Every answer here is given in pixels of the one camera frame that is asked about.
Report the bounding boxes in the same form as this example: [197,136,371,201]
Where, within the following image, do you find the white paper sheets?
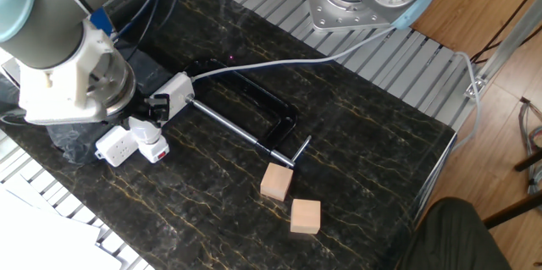
[0,172,124,270]

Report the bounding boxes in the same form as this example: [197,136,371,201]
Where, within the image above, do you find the dark wooden stool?
[482,146,542,229]

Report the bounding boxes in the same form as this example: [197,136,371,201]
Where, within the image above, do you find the coloured wire bundle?
[518,96,542,197]

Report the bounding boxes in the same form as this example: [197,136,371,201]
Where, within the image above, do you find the black plastic wrapped package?
[0,49,174,165]

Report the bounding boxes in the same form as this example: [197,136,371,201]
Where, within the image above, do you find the black C-clamp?
[182,58,312,168]

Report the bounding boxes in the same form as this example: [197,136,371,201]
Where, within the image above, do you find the wooden cube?
[290,198,322,235]
[260,163,294,202]

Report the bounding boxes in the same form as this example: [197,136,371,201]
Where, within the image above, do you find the black floor cables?
[468,0,542,64]

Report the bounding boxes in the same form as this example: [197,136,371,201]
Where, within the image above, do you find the white power strip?
[94,71,196,168]

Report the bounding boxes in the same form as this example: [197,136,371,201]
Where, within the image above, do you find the aluminium frame rail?
[463,0,542,100]

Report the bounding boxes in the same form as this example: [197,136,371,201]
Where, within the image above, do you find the grey cable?
[451,52,484,152]

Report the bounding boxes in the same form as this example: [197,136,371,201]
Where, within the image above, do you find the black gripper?
[108,91,171,127]

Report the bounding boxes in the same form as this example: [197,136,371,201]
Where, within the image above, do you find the dark trousered person leg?
[395,196,513,270]

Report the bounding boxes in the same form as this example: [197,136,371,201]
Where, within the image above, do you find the white power strip cable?
[189,27,397,81]

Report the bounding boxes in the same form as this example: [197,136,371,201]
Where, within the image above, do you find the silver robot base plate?
[302,0,395,33]

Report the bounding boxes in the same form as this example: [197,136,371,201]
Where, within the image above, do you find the white light bulb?
[128,116,163,146]

